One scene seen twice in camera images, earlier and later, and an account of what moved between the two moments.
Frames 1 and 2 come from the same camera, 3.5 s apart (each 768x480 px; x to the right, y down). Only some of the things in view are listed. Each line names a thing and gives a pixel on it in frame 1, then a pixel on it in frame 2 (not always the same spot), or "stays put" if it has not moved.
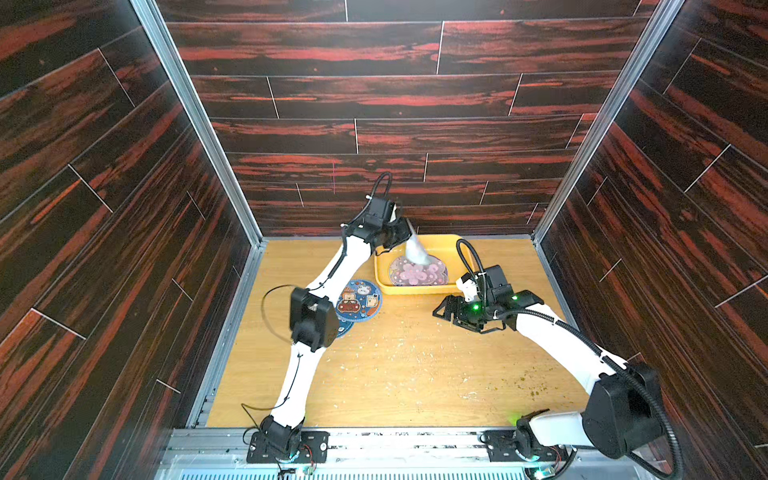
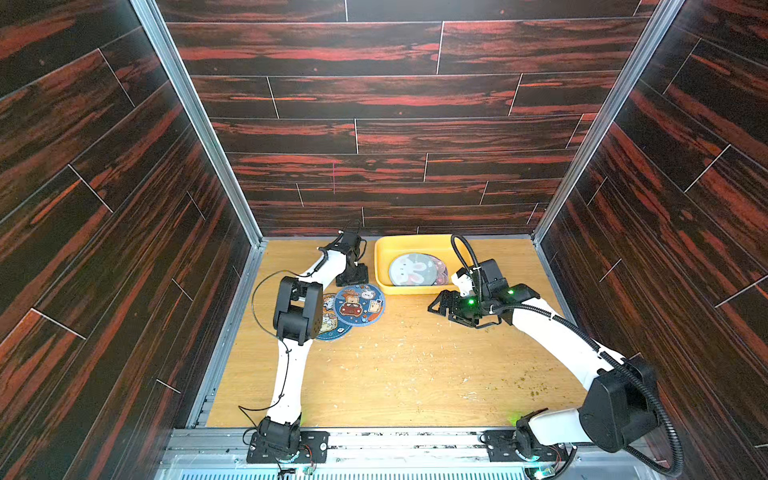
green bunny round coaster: (415, 248) to (418, 269)
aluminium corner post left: (168, 53) stays put
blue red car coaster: (361, 301) stays put
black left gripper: (403, 232) to (363, 276)
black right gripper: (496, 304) stays put
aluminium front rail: (221, 453) stays put
